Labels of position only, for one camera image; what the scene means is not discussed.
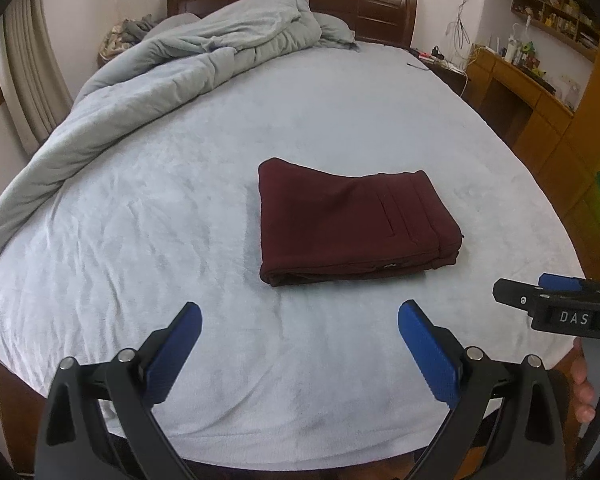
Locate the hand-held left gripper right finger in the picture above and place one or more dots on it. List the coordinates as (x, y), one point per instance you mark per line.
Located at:
(427, 355)

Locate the light blue bed sheet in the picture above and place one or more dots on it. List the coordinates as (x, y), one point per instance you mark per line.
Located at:
(180, 200)

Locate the wooden wardrobe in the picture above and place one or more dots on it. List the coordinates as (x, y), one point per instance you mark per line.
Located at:
(580, 160)

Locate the grey duvet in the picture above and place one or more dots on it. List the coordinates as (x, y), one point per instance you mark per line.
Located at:
(180, 70)

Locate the dark wooden headboard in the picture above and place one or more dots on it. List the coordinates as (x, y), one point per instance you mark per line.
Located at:
(375, 10)

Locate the wooden wall shelf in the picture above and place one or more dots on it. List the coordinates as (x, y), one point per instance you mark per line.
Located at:
(555, 10)

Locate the beige curtain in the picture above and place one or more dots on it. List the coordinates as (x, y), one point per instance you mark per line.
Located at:
(35, 75)

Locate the dark nightstand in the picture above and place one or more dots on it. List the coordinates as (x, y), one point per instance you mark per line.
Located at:
(442, 75)

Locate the patterned cloth bundle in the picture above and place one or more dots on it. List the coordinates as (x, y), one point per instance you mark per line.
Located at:
(122, 37)

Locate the wooden bed frame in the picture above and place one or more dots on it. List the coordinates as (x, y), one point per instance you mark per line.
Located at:
(15, 410)

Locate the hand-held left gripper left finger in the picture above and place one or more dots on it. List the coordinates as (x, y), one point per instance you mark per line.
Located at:
(172, 360)

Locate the wooden desk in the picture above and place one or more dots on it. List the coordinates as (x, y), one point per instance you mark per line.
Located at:
(520, 85)

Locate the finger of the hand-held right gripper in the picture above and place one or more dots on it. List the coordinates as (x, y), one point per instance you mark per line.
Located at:
(515, 295)
(560, 283)

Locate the person's right hand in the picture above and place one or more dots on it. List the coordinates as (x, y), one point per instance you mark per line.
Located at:
(582, 385)

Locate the white bottle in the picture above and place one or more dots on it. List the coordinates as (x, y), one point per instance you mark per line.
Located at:
(515, 50)

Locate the maroon pants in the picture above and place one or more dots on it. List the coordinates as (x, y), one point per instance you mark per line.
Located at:
(340, 220)

